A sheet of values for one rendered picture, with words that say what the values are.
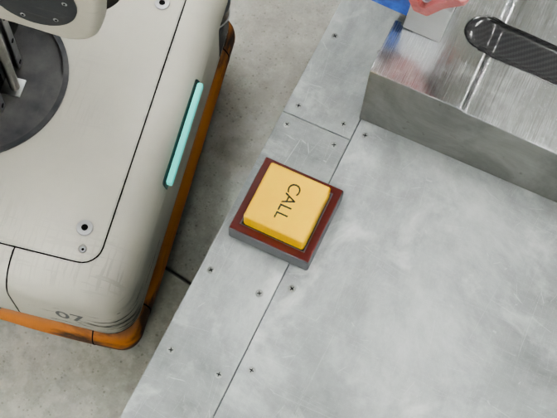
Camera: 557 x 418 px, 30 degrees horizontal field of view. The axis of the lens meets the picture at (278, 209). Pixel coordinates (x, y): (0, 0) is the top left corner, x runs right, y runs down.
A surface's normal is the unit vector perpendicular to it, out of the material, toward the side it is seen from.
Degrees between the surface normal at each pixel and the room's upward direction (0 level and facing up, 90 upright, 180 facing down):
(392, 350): 0
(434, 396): 0
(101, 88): 0
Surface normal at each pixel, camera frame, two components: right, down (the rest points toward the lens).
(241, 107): 0.04, -0.39
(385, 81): -0.42, 0.83
